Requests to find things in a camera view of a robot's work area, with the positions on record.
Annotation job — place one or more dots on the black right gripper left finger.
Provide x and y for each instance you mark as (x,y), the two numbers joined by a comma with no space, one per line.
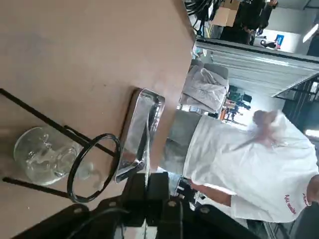
(133,199)

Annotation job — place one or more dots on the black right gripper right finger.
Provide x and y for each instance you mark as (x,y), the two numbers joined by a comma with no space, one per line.
(159,199)

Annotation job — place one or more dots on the glass alcohol lamp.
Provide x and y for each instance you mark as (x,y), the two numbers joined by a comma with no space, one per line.
(37,154)

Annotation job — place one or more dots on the steel tray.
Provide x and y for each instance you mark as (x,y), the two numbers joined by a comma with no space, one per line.
(135,129)

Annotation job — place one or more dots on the person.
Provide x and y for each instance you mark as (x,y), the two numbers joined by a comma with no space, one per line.
(249,179)
(244,22)

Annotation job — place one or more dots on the grey cloth heap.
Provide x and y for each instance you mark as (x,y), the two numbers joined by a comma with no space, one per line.
(204,92)

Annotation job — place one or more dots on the cardboard box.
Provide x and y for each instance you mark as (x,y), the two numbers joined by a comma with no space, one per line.
(224,16)

